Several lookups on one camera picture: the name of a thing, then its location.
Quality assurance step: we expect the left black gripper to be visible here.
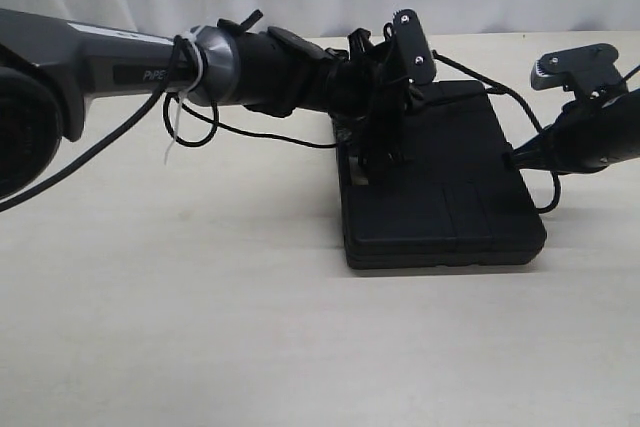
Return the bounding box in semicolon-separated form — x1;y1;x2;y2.
349;29;424;170

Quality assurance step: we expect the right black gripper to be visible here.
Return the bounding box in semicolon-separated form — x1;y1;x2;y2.
502;101;610;175

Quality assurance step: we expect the black cord with knot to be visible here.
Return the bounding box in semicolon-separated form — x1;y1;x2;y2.
429;49;564;216

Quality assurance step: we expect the black plastic carrying case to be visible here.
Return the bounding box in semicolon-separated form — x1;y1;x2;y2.
336;80;547;270

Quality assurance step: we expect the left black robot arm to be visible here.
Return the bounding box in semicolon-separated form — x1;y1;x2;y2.
1;9;434;210

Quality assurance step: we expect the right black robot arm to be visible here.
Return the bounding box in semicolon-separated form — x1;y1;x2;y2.
503;85;639;175

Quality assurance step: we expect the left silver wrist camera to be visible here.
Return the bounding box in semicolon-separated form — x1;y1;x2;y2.
383;8;437;86

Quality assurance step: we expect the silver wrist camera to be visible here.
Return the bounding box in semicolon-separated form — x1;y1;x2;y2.
530;43;628;98
383;8;437;86

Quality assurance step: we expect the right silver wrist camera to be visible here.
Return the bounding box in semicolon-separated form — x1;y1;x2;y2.
530;43;628;98

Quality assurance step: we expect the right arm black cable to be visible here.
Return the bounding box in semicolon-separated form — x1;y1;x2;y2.
612;61;640;93

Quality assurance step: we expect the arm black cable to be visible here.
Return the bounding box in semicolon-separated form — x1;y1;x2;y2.
612;61;640;93
0;9;351;216

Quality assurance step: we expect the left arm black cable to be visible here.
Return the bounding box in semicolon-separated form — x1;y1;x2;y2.
0;9;351;216

